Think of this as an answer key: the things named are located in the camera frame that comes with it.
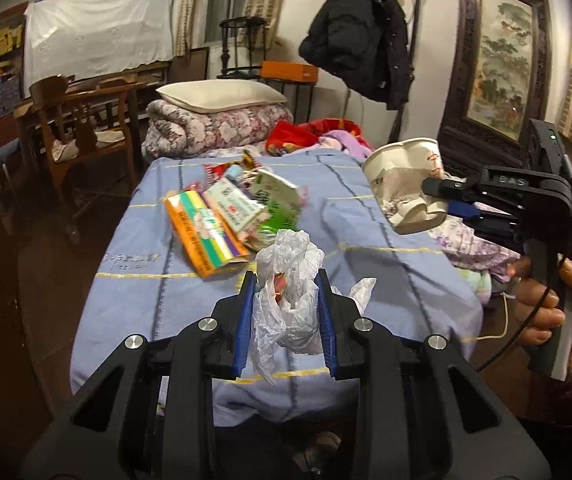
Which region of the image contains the purple floral quilt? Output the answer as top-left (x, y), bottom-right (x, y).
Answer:
top-left (428, 210), bottom-right (526, 281)

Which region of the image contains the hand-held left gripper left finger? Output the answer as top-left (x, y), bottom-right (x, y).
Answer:
top-left (21, 271), bottom-right (257, 480)

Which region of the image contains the black plant stand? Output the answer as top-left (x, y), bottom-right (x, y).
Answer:
top-left (218, 16), bottom-right (269, 78)

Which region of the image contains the person's grey shoe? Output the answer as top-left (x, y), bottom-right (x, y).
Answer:
top-left (293, 430), bottom-right (343, 473)

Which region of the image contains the white cable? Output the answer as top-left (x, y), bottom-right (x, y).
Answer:
top-left (460, 292), bottom-right (511, 343)

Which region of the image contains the white plastic bag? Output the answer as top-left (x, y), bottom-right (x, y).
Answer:
top-left (251, 229), bottom-right (377, 386)

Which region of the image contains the pastel quilt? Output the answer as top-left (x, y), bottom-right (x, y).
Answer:
top-left (458, 267), bottom-right (506, 306)

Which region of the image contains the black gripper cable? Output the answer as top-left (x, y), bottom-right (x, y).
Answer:
top-left (476, 255), bottom-right (566, 371)

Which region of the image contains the window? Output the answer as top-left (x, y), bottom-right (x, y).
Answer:
top-left (203, 0), bottom-right (251, 46)

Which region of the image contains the black jacket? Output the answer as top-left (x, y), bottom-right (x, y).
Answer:
top-left (298, 0), bottom-right (415, 110)

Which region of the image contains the dark framed board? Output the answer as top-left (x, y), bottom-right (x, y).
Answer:
top-left (168, 46), bottom-right (211, 86)

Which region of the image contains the shelf of stacked boxes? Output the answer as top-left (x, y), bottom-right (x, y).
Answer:
top-left (0, 2), bottom-right (29, 123)

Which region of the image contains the orange striped box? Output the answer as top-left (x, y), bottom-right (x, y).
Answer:
top-left (164, 189), bottom-right (251, 281)

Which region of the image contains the cream pillow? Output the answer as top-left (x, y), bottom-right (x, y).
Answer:
top-left (156, 80), bottom-right (287, 113)

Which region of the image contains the white cloth cover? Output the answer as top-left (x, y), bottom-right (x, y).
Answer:
top-left (23, 0), bottom-right (175, 96)

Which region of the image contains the red blanket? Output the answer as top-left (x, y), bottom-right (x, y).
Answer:
top-left (265, 119), bottom-right (367, 156)

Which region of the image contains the black coat rack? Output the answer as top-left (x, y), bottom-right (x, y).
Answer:
top-left (386, 0), bottom-right (427, 146)

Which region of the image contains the orange flat box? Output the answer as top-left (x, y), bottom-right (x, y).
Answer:
top-left (261, 61), bottom-right (320, 83)

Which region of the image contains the person's right hand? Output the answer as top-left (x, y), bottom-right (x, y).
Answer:
top-left (514, 256), bottom-right (572, 372)

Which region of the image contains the green white carton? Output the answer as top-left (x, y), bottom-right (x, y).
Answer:
top-left (248, 167), bottom-right (303, 251)

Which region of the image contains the wooden armchair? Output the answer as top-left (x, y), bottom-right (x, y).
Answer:
top-left (28, 75), bottom-right (139, 246)

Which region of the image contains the colourful snack wrapper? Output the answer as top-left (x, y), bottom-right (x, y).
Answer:
top-left (202, 150), bottom-right (261, 186)

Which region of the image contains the wooden table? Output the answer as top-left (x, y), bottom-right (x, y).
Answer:
top-left (13, 72), bottom-right (167, 161)

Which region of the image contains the maroon floral quilt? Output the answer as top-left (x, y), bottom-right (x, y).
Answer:
top-left (141, 99), bottom-right (294, 165)

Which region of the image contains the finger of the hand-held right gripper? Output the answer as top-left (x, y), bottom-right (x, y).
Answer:
top-left (422, 175), bottom-right (484, 204)
top-left (447, 201), bottom-right (522, 245)

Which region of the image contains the blue bed sheet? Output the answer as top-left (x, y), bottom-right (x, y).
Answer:
top-left (68, 152), bottom-right (484, 428)

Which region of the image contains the white paper cup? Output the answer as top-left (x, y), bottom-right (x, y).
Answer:
top-left (362, 137), bottom-right (450, 236)

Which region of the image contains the carved framed painting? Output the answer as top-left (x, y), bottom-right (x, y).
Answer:
top-left (438, 0), bottom-right (552, 171)

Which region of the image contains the white green-print packet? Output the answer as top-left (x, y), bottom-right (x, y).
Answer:
top-left (201, 177), bottom-right (269, 236)

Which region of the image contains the pale chair cushion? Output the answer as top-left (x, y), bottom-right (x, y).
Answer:
top-left (51, 129), bottom-right (127, 163)

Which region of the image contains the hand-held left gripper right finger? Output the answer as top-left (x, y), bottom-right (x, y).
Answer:
top-left (316, 267), bottom-right (554, 480)

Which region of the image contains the black metal stand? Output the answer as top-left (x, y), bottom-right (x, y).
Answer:
top-left (281, 80), bottom-right (317, 126)

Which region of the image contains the lilac cloth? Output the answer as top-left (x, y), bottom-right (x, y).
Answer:
top-left (318, 130), bottom-right (374, 161)

